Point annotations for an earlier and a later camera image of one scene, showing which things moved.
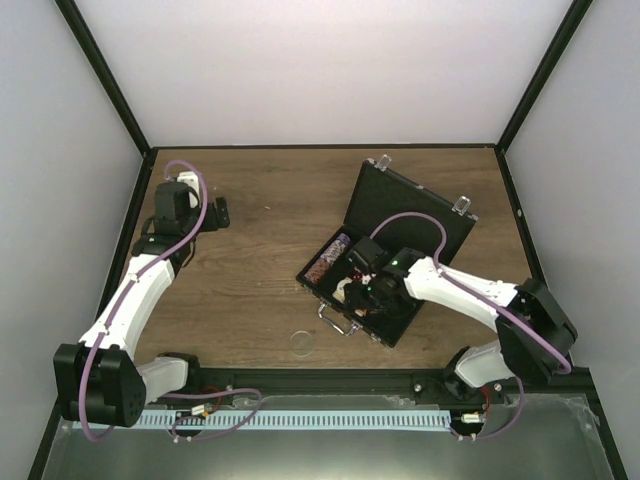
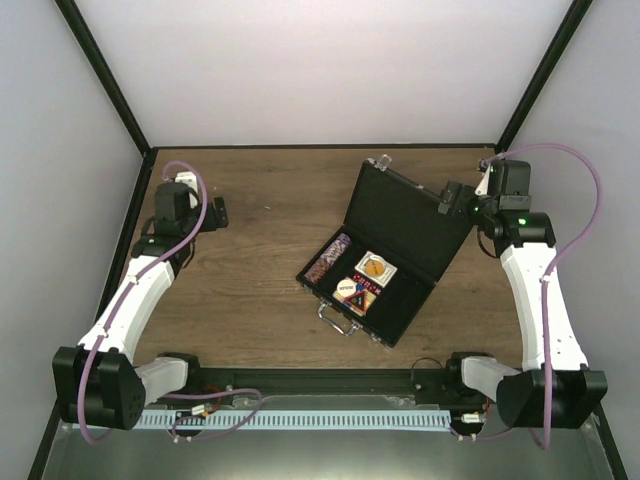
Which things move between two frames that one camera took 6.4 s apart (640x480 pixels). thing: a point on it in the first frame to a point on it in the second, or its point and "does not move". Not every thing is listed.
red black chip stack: (317, 271) does not move
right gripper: (356, 300) to (448, 195)
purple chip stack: (344, 238) does not move
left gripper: (212, 224) does not move
